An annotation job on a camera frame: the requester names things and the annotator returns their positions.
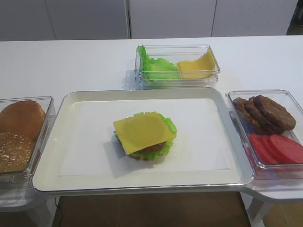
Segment top brown meat patty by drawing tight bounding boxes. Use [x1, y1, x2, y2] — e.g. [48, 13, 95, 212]
[254, 95, 296, 131]

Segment yellow cheese slices in bin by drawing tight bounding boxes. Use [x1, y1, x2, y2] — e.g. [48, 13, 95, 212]
[177, 51, 216, 79]

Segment middle brown meat patty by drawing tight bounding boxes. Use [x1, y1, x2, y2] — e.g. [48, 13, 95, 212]
[245, 96, 284, 135]

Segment clear bin with buns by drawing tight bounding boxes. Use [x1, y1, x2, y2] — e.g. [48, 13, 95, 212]
[0, 96, 56, 189]

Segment yellow cheese slice on burger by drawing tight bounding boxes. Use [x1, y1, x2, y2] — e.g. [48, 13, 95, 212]
[113, 111, 177, 156]

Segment brown meat patty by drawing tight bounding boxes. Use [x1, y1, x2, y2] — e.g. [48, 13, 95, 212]
[245, 96, 284, 135]
[232, 97, 265, 134]
[254, 95, 296, 131]

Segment green lettuce leaf on burger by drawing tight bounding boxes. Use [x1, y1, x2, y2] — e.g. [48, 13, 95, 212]
[114, 112, 178, 160]

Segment green lettuce in bin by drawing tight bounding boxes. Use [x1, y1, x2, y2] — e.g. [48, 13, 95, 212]
[137, 45, 179, 79]

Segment white paper sheet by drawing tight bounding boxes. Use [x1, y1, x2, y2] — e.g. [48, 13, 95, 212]
[61, 98, 231, 178]

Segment rear brown meat patty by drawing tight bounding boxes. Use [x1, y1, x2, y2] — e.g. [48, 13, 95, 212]
[232, 97, 265, 134]

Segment left red tomato slice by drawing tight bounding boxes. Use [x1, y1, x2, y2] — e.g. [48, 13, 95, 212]
[250, 134, 278, 165]

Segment brown patty on burger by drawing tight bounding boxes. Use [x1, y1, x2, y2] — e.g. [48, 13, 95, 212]
[138, 142, 166, 154]

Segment clear bin lettuce and cheese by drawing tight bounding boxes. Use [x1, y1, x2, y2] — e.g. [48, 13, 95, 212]
[134, 44, 220, 89]

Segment plain brown bun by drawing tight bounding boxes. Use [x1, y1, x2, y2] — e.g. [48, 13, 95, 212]
[0, 100, 45, 141]

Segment clear bin patties and tomato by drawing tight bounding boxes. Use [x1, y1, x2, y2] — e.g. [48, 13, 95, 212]
[226, 89, 303, 180]

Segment red tomato slice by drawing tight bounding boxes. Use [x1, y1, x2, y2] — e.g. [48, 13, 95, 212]
[269, 135, 303, 163]
[250, 134, 278, 165]
[260, 135, 283, 164]

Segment sesame top bun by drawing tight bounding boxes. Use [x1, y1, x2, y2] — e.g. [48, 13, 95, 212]
[0, 132, 35, 173]

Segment front red tomato slice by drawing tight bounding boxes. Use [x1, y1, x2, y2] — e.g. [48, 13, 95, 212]
[269, 135, 303, 163]

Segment white serving tray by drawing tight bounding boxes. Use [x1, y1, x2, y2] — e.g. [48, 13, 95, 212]
[32, 88, 253, 195]

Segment middle red tomato slice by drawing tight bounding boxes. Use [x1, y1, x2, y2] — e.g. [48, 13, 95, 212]
[260, 135, 283, 164]

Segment bottom bun on tray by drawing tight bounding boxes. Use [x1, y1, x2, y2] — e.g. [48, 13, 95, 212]
[129, 156, 155, 161]

